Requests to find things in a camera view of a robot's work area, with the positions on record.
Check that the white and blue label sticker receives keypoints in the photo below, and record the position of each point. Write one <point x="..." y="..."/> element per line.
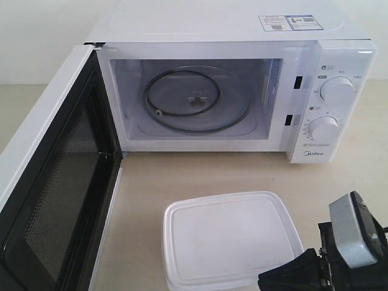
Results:
<point x="280" y="23"/>

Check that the lower white timer knob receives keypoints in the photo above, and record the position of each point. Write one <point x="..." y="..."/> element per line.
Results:
<point x="324" y="129"/>

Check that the upper white control knob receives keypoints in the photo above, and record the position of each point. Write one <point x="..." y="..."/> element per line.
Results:
<point x="337" y="91"/>

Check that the white microwave door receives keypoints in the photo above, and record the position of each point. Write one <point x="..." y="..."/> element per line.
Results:
<point x="58" y="177"/>

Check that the white microwave oven body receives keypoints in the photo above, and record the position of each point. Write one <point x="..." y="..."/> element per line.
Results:
<point x="138" y="40"/>

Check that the white plastic lidded container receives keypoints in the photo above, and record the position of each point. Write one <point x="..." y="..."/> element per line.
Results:
<point x="222" y="242"/>

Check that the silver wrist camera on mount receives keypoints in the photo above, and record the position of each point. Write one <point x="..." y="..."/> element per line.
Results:
<point x="358" y="237"/>

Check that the glass turntable plate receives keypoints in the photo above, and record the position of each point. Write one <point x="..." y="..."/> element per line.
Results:
<point x="197" y="99"/>

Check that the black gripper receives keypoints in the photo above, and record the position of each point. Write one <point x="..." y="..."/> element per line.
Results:
<point x="304" y="272"/>

